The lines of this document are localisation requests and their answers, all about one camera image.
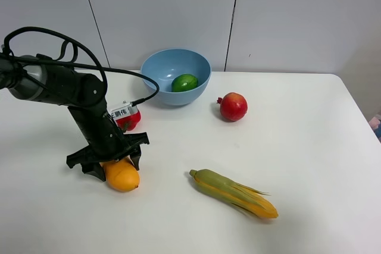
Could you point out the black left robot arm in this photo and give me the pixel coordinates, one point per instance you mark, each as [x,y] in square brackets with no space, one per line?
[83,94]

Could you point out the pink object at table edge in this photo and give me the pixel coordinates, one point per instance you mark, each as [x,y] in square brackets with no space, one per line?
[375,124]

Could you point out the white labelled wrist camera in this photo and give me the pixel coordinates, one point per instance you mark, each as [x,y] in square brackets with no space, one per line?
[125,109]

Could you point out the green lime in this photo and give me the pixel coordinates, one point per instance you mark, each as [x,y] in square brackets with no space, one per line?
[183,83]

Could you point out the red pomegranate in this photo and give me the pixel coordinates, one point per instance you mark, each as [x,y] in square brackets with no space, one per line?
[233,106]

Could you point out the yellow mango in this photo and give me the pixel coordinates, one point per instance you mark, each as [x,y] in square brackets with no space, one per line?
[121,175]

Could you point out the red bell pepper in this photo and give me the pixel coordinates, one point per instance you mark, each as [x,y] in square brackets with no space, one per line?
[130,122]

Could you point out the corn cob with husk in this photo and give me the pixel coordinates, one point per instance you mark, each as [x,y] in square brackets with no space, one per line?
[233,193]

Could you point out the blue plastic bowl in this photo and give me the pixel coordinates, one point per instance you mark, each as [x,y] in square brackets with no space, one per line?
[164,66]

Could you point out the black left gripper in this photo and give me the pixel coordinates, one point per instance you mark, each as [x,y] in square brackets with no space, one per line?
[106,142]

